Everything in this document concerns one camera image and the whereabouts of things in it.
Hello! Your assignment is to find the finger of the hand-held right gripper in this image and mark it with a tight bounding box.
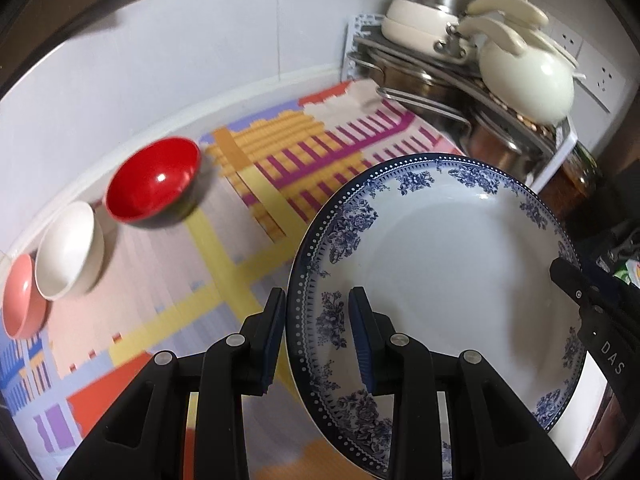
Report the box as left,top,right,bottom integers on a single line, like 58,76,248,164
549,257,602,314
582,262,640,313

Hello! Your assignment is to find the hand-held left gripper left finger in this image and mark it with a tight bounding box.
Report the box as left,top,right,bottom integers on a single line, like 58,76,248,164
57,287,287,480

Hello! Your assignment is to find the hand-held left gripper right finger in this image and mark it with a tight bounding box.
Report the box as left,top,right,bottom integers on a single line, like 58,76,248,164
348,286,576,480

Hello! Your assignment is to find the large blue floral plate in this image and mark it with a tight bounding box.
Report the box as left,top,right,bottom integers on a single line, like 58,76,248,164
286,154,590,467

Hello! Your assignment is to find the red and black bowl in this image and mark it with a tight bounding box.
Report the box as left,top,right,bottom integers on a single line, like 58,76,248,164
105,136,202,230

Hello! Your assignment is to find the cream bowl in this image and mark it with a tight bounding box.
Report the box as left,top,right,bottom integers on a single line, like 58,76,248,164
35,201,105,301

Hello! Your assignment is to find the green and red packet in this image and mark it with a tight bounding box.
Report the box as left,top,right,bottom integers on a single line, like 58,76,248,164
612,255,640,291

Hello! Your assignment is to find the glass jar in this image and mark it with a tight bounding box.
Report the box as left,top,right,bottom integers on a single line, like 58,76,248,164
537,142,603,216

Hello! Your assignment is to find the colourful patterned mat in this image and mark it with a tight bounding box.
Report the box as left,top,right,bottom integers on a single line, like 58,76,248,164
0,79,468,480

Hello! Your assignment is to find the small steel pot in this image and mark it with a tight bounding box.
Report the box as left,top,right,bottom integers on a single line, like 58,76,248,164
460,110,558,181

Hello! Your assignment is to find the cream round kettle pot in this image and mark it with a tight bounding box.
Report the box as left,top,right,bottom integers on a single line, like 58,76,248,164
477,30,576,123

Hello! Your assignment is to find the large steel pot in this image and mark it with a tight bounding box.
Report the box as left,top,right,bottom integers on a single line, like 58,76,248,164
350,45,476,131

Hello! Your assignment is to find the pink bowl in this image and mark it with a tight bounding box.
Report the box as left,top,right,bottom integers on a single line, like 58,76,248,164
2,253,49,339

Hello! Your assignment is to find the white storage rack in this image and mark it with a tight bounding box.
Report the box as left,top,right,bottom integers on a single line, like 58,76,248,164
342,12,578,196

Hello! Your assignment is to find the white wall socket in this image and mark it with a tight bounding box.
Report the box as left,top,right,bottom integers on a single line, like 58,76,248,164
550,25,583,63
580,45,626,111

